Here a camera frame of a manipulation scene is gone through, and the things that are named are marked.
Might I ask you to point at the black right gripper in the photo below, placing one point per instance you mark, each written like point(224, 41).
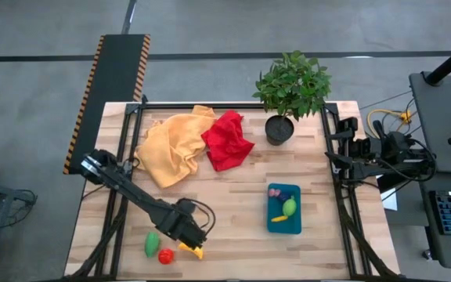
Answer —
point(356, 150)

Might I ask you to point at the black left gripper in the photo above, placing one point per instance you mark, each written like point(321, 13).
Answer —
point(178, 225)

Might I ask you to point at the yellow toy banana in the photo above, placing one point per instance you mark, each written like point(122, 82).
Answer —
point(198, 254)

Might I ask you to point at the green toy lime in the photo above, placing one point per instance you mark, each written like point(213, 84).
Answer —
point(289, 207)

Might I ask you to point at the small yellow toy pepper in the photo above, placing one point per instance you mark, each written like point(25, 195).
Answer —
point(279, 219)

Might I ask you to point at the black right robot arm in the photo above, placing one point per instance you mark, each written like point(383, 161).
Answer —
point(397, 149)

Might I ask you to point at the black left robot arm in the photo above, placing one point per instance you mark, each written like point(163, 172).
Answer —
point(131, 192)

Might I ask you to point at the red toy tomato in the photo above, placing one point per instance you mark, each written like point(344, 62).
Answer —
point(166, 256)

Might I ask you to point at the green toy cucumber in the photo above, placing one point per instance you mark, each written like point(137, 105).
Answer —
point(152, 244)

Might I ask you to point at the white paper sheet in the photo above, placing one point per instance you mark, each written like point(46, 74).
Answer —
point(390, 201)

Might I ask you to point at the green plant in black pot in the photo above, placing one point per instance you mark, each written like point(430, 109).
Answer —
point(292, 84)

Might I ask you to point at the teal plastic container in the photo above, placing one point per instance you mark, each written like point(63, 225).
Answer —
point(294, 227)

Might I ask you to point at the orange cloth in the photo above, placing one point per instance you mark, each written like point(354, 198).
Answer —
point(174, 149)

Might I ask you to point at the red cloth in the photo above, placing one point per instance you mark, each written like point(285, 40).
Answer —
point(225, 143)

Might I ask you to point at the grey equipment cart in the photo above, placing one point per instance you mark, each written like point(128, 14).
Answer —
point(441, 129)

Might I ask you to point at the black pole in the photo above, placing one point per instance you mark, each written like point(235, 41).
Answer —
point(450, 62)

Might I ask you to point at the black ramp with hazard stripes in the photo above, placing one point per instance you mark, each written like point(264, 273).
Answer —
point(112, 86)

